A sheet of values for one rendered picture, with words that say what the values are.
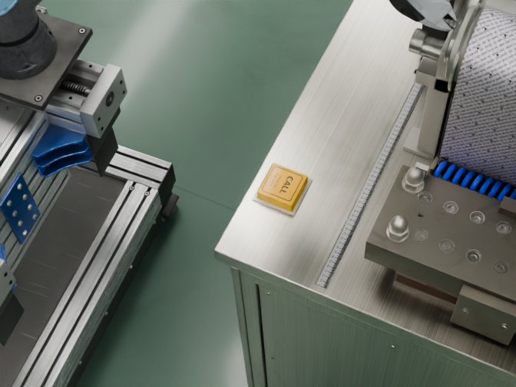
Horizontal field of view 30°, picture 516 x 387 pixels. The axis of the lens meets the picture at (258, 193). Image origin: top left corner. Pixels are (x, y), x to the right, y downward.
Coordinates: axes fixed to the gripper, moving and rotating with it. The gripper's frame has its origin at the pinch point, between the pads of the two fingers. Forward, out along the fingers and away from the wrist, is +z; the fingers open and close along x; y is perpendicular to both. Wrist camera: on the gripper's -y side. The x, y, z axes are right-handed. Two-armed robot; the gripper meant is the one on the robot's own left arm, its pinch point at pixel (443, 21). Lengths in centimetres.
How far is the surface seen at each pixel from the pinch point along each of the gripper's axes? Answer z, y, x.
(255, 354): 38, -74, -33
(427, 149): 23.5, -25.4, 0.2
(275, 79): 34, -137, 66
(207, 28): 12, -155, 75
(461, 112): 11.5, -2.7, -7.8
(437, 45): 4.5, -6.1, 1.4
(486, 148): 20.0, -4.5, -7.8
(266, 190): 5.8, -39.7, -20.2
